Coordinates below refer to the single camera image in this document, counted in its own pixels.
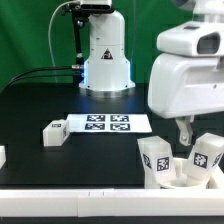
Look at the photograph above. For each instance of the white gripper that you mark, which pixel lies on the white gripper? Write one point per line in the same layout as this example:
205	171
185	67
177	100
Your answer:
182	87

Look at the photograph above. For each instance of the white L-shaped fence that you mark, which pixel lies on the white L-shaped fence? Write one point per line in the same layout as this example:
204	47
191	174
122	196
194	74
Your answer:
115	202

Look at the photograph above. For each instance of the white marker sheet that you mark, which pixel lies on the white marker sheet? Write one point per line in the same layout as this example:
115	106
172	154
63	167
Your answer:
109	123

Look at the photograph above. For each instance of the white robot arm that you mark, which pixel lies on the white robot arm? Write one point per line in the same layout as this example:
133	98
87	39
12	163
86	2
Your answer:
107	71

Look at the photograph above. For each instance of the black camera on stand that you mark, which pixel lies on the black camera on stand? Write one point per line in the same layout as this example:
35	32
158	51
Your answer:
96	6

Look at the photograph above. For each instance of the black camera stand pole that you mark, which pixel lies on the black camera stand pole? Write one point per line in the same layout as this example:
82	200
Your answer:
79	19

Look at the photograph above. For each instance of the white round stool seat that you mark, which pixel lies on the white round stool seat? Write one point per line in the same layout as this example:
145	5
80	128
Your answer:
181	182

